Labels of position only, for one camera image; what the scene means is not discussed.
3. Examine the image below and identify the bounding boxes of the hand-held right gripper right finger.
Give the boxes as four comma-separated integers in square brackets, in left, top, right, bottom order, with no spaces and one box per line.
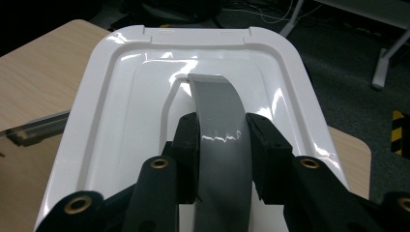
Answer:
[245,112,294,206]

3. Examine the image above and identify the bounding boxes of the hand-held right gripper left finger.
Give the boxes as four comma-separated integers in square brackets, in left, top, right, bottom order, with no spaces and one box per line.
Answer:
[162,111,201,205]

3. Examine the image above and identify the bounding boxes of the black base yellow-black stripes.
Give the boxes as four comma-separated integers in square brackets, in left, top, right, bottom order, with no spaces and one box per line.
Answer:
[391,109,406,157]

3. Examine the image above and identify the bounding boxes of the white metal stand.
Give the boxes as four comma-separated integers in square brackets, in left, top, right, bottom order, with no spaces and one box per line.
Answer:
[279,0,410,92]

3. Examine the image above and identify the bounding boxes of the white floor cable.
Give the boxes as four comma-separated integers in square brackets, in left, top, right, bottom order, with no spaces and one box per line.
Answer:
[223,1,325,25]

